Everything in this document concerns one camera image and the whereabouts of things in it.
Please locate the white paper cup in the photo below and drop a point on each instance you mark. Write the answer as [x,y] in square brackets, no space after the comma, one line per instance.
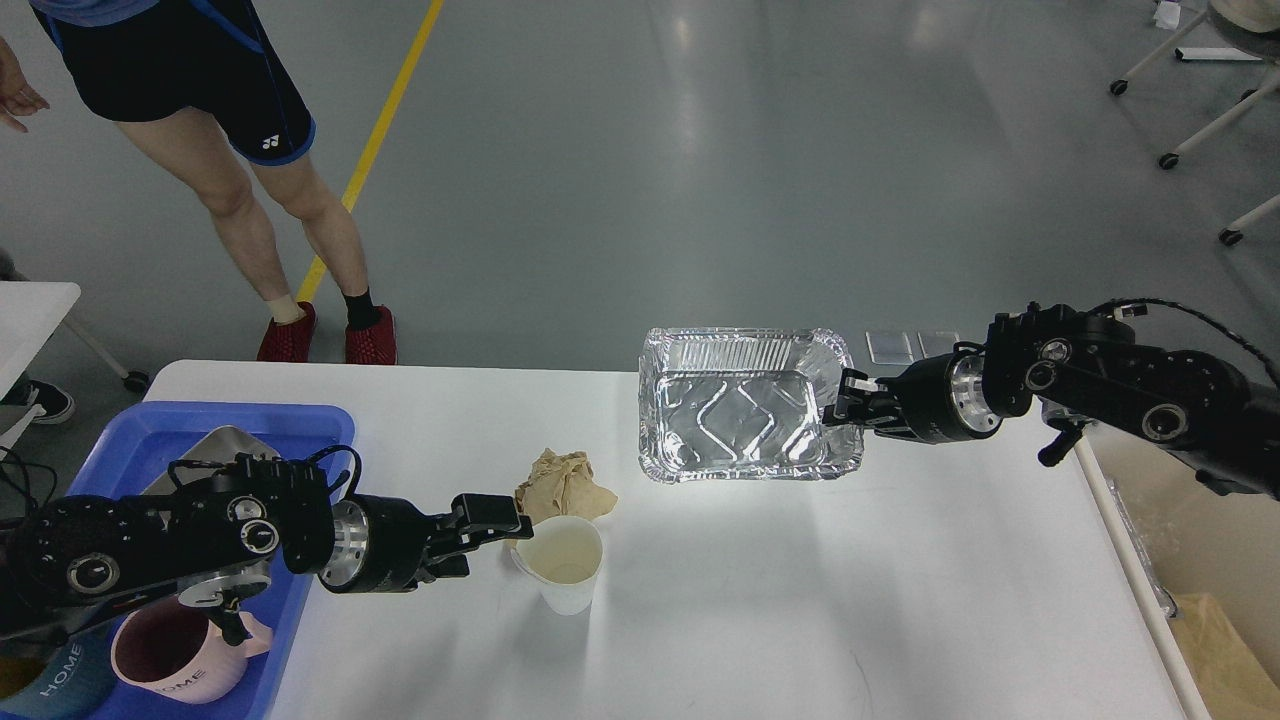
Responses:
[564,557]

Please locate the clear floor plate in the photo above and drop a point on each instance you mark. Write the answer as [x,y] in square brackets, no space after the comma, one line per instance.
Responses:
[890,348]
[937,343]

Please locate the small steel tray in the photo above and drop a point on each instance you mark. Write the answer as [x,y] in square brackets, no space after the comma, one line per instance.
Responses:
[217,448]

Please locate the brown paper in bin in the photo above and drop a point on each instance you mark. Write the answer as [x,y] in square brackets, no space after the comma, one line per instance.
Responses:
[1230,679]

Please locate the standing person in shorts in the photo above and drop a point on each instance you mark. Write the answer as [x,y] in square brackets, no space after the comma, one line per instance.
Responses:
[199,89]

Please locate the white side table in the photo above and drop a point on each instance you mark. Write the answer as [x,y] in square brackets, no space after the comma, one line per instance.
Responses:
[30,312]

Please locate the aluminium foil tray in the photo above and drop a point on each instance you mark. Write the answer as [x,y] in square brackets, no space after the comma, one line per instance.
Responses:
[723,403]

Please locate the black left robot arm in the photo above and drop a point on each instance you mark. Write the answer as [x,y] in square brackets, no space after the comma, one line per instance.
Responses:
[82,561]

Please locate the blue plastic bin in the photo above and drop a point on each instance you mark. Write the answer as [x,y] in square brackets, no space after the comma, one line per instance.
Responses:
[132,454]

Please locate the brown paper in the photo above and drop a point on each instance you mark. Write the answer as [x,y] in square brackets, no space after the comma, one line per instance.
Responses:
[563,485]
[1230,679]

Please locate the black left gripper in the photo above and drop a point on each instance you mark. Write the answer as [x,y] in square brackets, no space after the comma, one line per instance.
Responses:
[381,543]

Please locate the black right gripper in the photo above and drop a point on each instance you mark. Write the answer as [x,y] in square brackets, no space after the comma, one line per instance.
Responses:
[937,400]

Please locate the pink mug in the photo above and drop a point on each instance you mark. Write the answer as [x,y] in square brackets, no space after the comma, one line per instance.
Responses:
[175,651]

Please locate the dark blue yellow mug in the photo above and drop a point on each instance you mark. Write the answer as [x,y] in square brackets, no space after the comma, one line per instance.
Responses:
[72,684]

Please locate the clear floor plate right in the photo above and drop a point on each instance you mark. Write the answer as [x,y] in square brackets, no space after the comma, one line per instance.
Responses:
[937,343]

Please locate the clear floor plate left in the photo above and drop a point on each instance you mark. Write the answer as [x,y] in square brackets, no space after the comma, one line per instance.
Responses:
[890,348]

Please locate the beige plastic bin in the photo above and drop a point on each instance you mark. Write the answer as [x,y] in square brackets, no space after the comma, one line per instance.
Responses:
[1173,536]

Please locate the rolling chair base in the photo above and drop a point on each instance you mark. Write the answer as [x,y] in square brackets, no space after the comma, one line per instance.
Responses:
[1230,50]

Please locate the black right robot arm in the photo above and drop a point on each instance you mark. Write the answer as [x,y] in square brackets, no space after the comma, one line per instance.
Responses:
[1085,367]

